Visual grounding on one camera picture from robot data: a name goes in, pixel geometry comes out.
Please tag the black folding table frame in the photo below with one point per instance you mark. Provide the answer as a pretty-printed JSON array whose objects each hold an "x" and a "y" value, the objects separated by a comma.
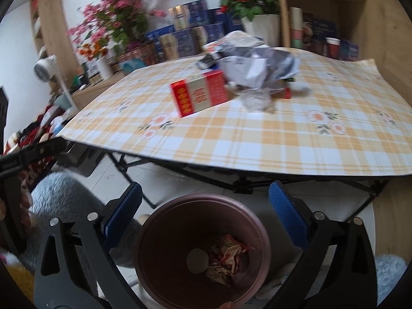
[{"x": 241, "y": 186}]

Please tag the red gold crumpled wrapper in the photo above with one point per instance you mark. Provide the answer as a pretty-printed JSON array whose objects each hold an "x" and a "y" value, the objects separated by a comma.
[{"x": 225, "y": 259}]

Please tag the red paper cup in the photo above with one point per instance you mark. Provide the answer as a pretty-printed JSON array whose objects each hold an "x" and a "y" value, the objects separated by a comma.
[{"x": 333, "y": 47}]

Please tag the brown round trash bin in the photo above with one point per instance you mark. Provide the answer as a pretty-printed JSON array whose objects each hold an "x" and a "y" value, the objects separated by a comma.
[{"x": 161, "y": 231}]

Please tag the yellow white cloth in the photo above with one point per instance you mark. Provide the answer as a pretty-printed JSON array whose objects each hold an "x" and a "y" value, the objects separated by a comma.
[{"x": 16, "y": 276}]

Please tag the small blue box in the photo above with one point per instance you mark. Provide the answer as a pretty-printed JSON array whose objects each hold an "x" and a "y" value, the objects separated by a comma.
[{"x": 349, "y": 51}]

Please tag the black white small packet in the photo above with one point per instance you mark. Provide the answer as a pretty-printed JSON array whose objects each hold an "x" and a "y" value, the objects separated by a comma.
[{"x": 207, "y": 61}]

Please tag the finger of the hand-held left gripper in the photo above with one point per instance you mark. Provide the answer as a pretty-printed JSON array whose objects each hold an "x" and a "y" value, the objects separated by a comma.
[{"x": 32, "y": 154}]

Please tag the orange artificial flowers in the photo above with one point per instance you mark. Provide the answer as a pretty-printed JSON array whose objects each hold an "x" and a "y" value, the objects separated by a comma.
[{"x": 91, "y": 51}]

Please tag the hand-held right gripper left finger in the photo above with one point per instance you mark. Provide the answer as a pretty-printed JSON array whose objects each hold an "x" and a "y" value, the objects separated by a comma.
[{"x": 124, "y": 212}]

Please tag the white fan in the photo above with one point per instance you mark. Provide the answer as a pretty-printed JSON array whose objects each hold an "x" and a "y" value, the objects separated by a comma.
[{"x": 45, "y": 67}]

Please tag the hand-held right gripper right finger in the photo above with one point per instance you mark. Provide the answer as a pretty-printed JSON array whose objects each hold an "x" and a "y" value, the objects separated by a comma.
[{"x": 288, "y": 212}]

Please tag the pink artificial flowers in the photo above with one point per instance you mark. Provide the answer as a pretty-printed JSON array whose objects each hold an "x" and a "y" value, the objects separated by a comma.
[{"x": 112, "y": 9}]

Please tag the dark blue box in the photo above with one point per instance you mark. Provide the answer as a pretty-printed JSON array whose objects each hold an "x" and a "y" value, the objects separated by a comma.
[{"x": 216, "y": 16}]

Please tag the grey fluffy rug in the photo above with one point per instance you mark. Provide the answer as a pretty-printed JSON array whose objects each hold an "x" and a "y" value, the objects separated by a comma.
[{"x": 64, "y": 196}]

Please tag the red patterned blanket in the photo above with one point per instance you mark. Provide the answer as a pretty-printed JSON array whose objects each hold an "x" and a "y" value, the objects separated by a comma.
[{"x": 35, "y": 135}]

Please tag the yellow plaid tablecloth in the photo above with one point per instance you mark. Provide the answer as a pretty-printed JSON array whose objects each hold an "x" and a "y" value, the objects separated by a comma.
[{"x": 257, "y": 141}]

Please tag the clear plastic lid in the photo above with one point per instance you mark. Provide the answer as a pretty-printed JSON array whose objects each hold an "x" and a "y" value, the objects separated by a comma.
[{"x": 256, "y": 100}]

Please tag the white ribbed vase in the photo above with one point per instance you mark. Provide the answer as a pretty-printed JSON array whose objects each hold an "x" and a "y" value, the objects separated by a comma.
[{"x": 104, "y": 68}]

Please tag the grey plastic mailer bag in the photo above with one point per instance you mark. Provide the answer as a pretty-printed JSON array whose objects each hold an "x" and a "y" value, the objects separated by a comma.
[{"x": 257, "y": 67}]

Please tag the white crumpled plastic bag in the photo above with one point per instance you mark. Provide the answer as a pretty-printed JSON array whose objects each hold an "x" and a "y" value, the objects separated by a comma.
[{"x": 235, "y": 40}]

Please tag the small red item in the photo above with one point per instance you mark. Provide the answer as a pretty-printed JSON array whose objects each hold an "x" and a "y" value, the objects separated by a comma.
[{"x": 287, "y": 92}]

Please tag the wooden sideboard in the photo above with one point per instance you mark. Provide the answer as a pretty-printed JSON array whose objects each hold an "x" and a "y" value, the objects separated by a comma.
[{"x": 93, "y": 91}]

